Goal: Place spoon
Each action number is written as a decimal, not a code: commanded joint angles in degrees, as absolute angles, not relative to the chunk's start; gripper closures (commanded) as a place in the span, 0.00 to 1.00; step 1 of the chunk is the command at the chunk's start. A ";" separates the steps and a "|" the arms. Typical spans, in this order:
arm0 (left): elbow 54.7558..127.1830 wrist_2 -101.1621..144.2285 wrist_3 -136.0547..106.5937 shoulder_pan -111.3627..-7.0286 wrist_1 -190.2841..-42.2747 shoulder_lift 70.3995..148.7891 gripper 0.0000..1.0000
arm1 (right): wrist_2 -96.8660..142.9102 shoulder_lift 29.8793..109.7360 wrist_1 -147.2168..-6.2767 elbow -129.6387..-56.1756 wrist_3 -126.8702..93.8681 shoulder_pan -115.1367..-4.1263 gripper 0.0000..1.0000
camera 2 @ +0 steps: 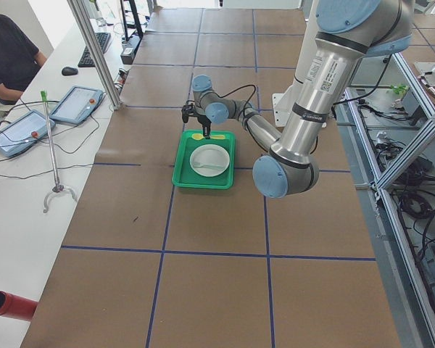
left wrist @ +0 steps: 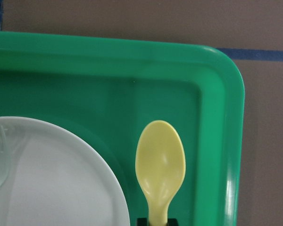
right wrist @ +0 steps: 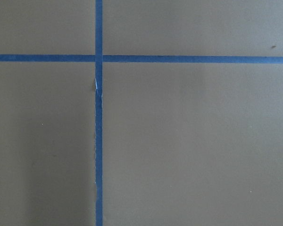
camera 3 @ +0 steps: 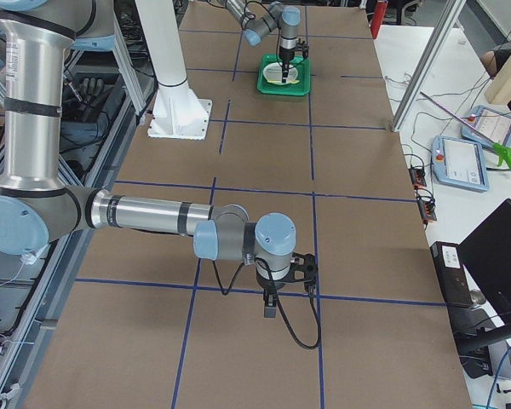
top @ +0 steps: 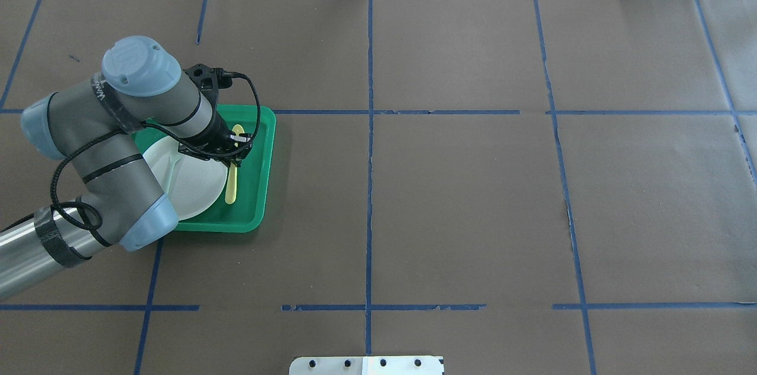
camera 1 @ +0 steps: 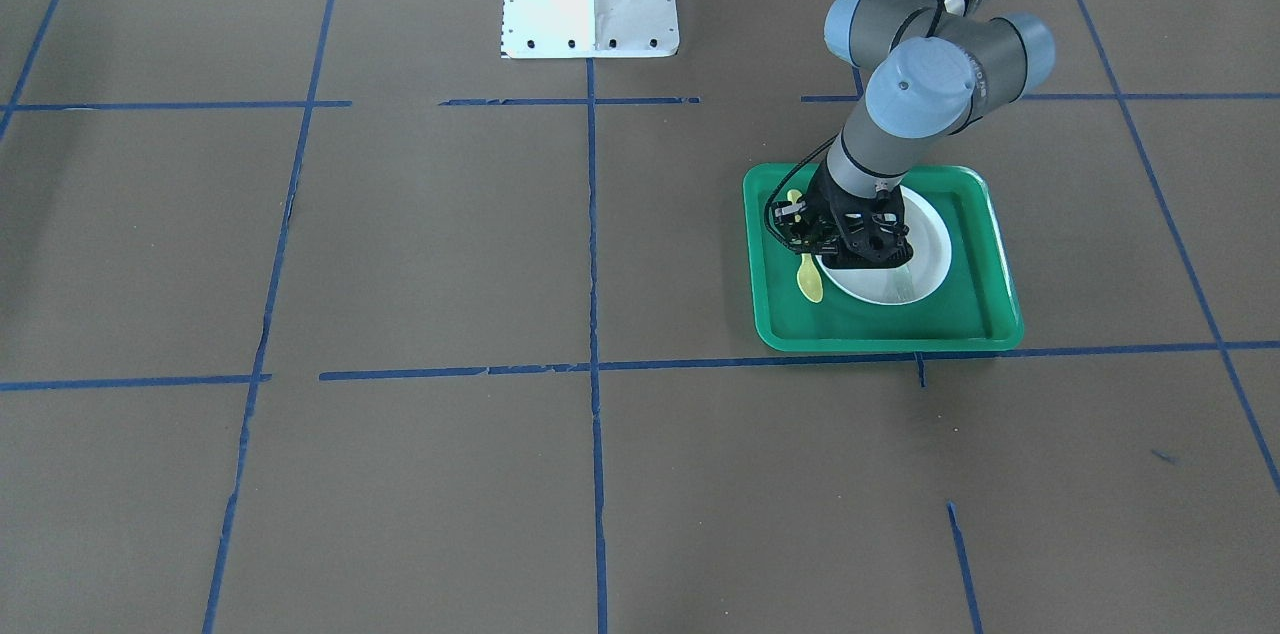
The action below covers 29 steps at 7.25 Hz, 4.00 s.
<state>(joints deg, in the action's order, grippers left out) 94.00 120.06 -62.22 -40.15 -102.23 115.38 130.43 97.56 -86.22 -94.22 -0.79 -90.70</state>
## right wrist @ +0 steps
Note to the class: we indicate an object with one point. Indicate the brown paper table cover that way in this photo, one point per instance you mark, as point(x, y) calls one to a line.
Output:
point(184, 144)

